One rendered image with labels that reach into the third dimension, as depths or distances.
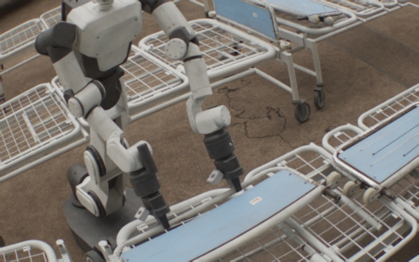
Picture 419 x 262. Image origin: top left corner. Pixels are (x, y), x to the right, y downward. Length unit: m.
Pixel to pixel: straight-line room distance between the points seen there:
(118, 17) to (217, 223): 0.77
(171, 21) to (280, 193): 0.69
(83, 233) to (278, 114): 1.58
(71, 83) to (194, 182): 1.52
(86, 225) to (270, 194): 1.15
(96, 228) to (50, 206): 0.67
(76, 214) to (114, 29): 1.26
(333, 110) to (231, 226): 2.00
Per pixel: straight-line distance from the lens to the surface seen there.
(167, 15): 2.30
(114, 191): 2.96
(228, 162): 2.25
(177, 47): 2.25
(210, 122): 2.24
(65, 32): 2.16
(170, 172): 3.67
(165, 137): 4.00
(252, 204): 2.21
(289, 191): 2.23
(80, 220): 3.15
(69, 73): 2.17
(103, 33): 2.19
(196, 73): 2.25
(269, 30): 3.76
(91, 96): 2.17
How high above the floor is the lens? 1.91
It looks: 29 degrees down
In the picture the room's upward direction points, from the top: 12 degrees counter-clockwise
